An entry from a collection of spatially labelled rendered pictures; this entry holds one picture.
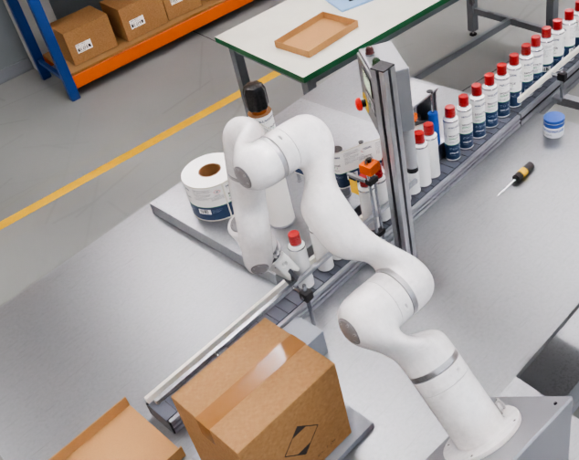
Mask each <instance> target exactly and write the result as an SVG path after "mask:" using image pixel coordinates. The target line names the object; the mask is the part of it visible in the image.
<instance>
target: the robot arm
mask: <svg viewBox="0 0 579 460"><path fill-rule="evenodd" d="M222 142H223V150H224V156H225V163H226V174H227V180H228V186H229V192H230V196H231V201H232V205H233V210H234V215H233V216H232V217H231V219H230V220H229V223H228V226H227V229H228V233H229V234H231V235H232V237H233V238H234V239H235V240H236V241H237V243H238V244H239V246H240V249H241V252H242V257H243V261H244V265H245V267H246V269H247V270H248V271H249V272H250V273H252V274H255V275H261V274H264V273H266V272H267V271H269V270H271V271H272V272H274V273H276V274H278V275H279V276H281V277H284V278H283V279H284V280H285V281H286V282H287V283H288V284H290V283H292V282H293V281H294V280H298V278H299V277H298V276H297V275H296V274H295V273H294V272H293V271H292V270H294V271H299V267H298V266H297V265H296V264H295V263H294V262H293V261H292V260H291V259H290V258H289V257H288V256H287V255H286V254H285V253H283V252H282V251H281V248H280V243H279V241H278V240H277V239H276V238H275V236H274V235H273V234H272V233H271V228H270V221H269V216H268V206H267V199H266V189H267V188H269V187H271V186H273V185H274V184H276V183H278V182H280V181H281V180H283V179H284V178H285V177H287V176H288V175H290V174H291V173H293V172H295V171H296V170H298V169H301V170H302V172H303V174H304V178H305V184H304V189H303V194H302V198H301V203H300V209H301V214H302V217H303V219H304V221H305V223H306V224H307V226H308V227H309V228H310V230H311V231H312V232H313V234H314V235H315V236H316V238H317V239H318V240H319V241H320V243H321V244H322V245H323V246H324V247H325V248H326V249H327V250H328V251H329V252H330V253H331V254H333V255H334V256H337V257H339V258H341V259H344V260H356V261H363V262H366V263H367V264H369V265H370V266H372V267H373V268H374V270H375V272H376V273H375V274H374V275H373V276H372V277H370V278H369V279H368V280H366V281H365V282H364V283H362V284H361V285H360V286H359V287H358V288H357V289H355V290H354V291H353V292H352V293H351V294H350V295H349V296H348V297H347V298H346V299H345V300H344V301H343V302H342V304H341V305H340V307H339V310H338V315H337V316H338V317H337V318H338V323H339V327H340V329H341V332H342V334H343V335H344V337H345V338H346V339H347V340H348V341H350V342H351V343H352V344H354V345H356V346H359V347H361V348H364V349H368V350H373V351H376V352H379V353H382V354H383V355H386V356H387V357H389V358H391V359H392V360H394V361H395V362H396V363H397V364H398V365H399V366H400V367H401V368H402V369H403V371H404V372H405V374H406V375H407V377H408V378H409V379H410V381H411V382H412V383H413V384H414V386H415V387H416V389H417V391H418V392H419V393H420V395H421V396H422V398H423V399H424V400H425V402H426V404H427V405H428V407H429V408H430V410H431V411H432V413H433V414H434V415H435V416H436V418H437V419H438V421H439V422H440V424H441V425H442V426H443V428H444V429H445V431H446V432H447V434H448V436H449V437H450V438H449V439H448V441H447V443H446V445H445V447H444V451H443V456H444V457H445V459H446V460H480V459H482V458H484V457H486V456H488V455H490V454H492V453H493V452H495V451H496V450H498V449H499V448H500V447H502V446H503V445H504V444H506V443H507V442H508V441H509V440H510V439H511V438H512V436H513V435H514V434H515V433H516V431H517V430H518V428H519V426H520V424H521V413H520V412H519V410H518V409H517V408H516V407H514V406H510V405H505V404H504V403H503V402H502V401H501V400H500V399H499V398H497V399H496V401H495V402H493V401H492V400H491V398H490V397H489V396H488V394H487V393H486V391H485V390H484V389H483V387H482V386H481V384H480V383H479V381H478V379H477V378H476V376H475V375H474V374H473V372H472V371H471V369H470V368H469V366H468V365H467V363H465V361H464V360H463V358H462V357H461V355H460V354H459V352H458V350H457V349H456V347H455V346H454V345H453V343H452V342H451V341H450V339H449V338H448V337H447V335H446V334H445V333H444V332H442V331H441V330H438V329H427V330H423V331H420V332H417V333H414V334H410V335H406V334H404V333H403V332H402V331H401V330H400V326H402V325H403V324H404V323H405V322H406V321H407V320H409V319H410V318H411V317H412V316H413V315H415V314H416V313H417V312H418V311H419V310H420V309H421V308H422V307H423V306H424V305H425V304H426V303H427V302H428V301H429V300H430V299H431V297H432V295H433V292H434V279H433V277H432V275H431V273H430V271H429V270H428V268H427V267H426V266H425V265H424V264H423V263H422V262H421V261H420V260H418V259H417V258H416V257H414V256H412V255H410V254H408V253H407V252H406V251H404V250H402V249H400V248H398V247H396V246H393V245H391V244H390V243H388V242H386V241H384V240H383V239H382V238H380V237H379V236H378V235H376V234H375V233H373V232H372V231H371V230H370V229H369V228H368V227H367V226H366V225H365V224H364V223H363V222H362V220H361V219H360V218H359V216H358V215H357V213H356V212H355V211H354V210H353V208H352V207H351V205H350V204H349V203H348V201H347V200H346V198H345V197H344V195H343V194H342V192H341V190H340V188H339V186H338V184H337V181H336V178H335V172H334V141H333V137H332V134H331V132H330V130H329V128H328V127H327V125H326V124H325V123H324V122H323V121H322V120H320V119H319V118H317V117H315V116H312V115H309V114H303V115H298V116H295V117H293V118H291V119H289V120H287V121H285V122H283V123H282V124H280V125H279V126H278V127H276V128H275V129H273V130H271V131H269V132H268V133H266V134H265V132H264V131H263V128H262V127H261V125H260V124H259V123H258V122H257V121H256V120H254V119H252V118H249V117H243V116H241V117H235V118H233V119H232V120H230V121H229V122H228V123H227V124H226V126H225V128H224V130H223V136H222Z"/></svg>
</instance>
